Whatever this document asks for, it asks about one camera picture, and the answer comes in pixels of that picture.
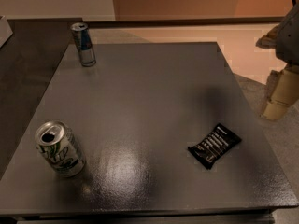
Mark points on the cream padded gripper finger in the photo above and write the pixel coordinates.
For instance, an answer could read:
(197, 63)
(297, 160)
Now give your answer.
(281, 92)

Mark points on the blue silver redbull can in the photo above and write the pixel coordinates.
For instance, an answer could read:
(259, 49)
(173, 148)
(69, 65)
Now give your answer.
(80, 33)

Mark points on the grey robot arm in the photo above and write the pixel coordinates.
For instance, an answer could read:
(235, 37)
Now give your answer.
(284, 38)

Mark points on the silver green 7up can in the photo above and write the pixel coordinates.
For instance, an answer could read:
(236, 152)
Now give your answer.
(59, 147)

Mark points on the black snack packet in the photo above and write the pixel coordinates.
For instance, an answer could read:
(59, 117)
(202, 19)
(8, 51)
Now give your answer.
(217, 143)

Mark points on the grey object at left edge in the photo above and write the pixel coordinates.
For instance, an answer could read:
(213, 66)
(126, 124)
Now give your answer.
(5, 31)

